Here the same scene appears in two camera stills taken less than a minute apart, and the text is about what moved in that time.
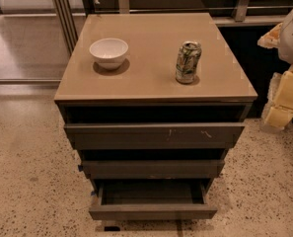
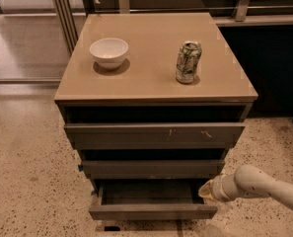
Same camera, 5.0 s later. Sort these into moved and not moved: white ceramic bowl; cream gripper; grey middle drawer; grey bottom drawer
Moved: cream gripper
Not moved: white ceramic bowl; grey bottom drawer; grey middle drawer
